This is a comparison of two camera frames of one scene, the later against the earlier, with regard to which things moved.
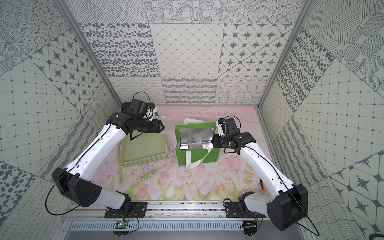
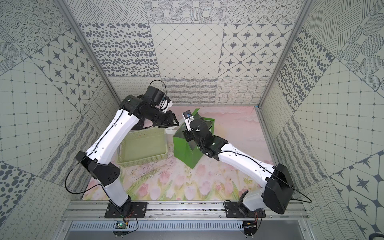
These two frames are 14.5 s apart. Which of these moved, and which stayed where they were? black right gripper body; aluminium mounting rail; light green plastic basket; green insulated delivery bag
Moved: green insulated delivery bag; black right gripper body
Stayed: aluminium mounting rail; light green plastic basket
